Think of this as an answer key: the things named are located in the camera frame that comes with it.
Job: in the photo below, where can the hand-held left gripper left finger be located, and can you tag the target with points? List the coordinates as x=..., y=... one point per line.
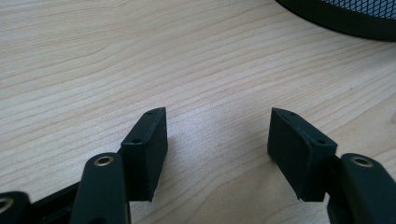
x=143, y=161

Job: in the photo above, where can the black mesh basket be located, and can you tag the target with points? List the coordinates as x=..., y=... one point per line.
x=351, y=18

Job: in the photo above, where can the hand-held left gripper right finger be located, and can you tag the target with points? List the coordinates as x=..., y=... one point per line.
x=302, y=155

